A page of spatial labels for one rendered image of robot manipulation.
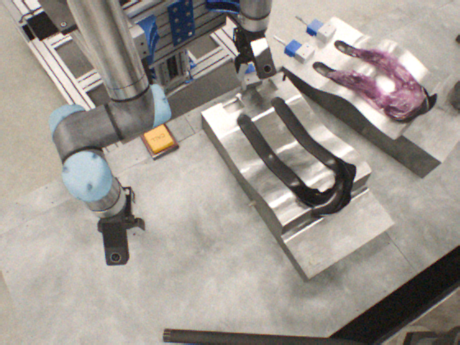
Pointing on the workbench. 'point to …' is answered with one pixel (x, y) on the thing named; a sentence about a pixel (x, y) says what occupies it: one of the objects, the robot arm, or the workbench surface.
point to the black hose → (234, 338)
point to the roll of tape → (454, 95)
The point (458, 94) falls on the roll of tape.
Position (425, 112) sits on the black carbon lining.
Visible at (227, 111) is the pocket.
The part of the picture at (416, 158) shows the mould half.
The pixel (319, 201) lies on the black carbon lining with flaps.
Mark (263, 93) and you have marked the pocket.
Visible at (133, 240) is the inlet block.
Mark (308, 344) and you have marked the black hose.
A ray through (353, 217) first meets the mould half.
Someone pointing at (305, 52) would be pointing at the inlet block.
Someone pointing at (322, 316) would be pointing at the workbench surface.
